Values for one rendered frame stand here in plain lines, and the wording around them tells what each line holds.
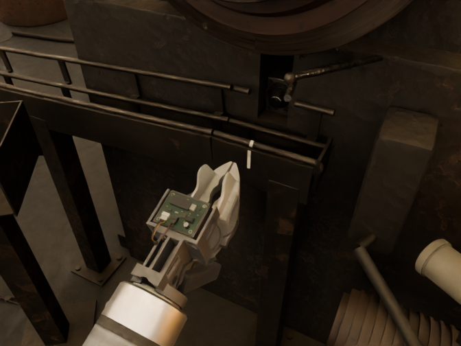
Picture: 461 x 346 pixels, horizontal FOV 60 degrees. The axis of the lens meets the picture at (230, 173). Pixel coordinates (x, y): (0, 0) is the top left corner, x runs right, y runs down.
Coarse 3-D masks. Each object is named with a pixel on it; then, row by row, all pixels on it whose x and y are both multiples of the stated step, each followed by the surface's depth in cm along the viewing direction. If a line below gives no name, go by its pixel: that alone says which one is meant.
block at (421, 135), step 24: (384, 120) 60; (408, 120) 60; (432, 120) 60; (384, 144) 57; (408, 144) 56; (432, 144) 56; (384, 168) 59; (408, 168) 58; (360, 192) 65; (384, 192) 62; (408, 192) 60; (360, 216) 67; (384, 216) 65; (384, 240) 68
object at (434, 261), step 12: (444, 240) 56; (432, 252) 55; (444, 252) 55; (456, 252) 55; (420, 264) 56; (432, 264) 55; (444, 264) 54; (456, 264) 53; (432, 276) 55; (444, 276) 53; (456, 276) 52; (444, 288) 54; (456, 288) 52; (456, 300) 53
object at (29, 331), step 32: (0, 128) 82; (32, 128) 83; (0, 160) 67; (32, 160) 82; (0, 192) 76; (0, 224) 82; (0, 256) 88; (32, 256) 97; (32, 288) 97; (32, 320) 106; (64, 320) 116
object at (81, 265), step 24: (48, 144) 99; (72, 144) 104; (48, 168) 107; (72, 168) 106; (72, 192) 109; (288, 192) 71; (72, 216) 117; (96, 216) 122; (288, 216) 75; (96, 240) 126; (264, 240) 83; (288, 240) 79; (96, 264) 130; (120, 264) 136; (264, 264) 88; (288, 264) 84; (264, 288) 93; (288, 288) 95; (264, 312) 100; (264, 336) 107; (288, 336) 116
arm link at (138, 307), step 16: (128, 288) 44; (144, 288) 44; (112, 304) 44; (128, 304) 43; (144, 304) 43; (160, 304) 43; (176, 304) 46; (128, 320) 42; (144, 320) 42; (160, 320) 43; (176, 320) 44; (160, 336) 43; (176, 336) 45
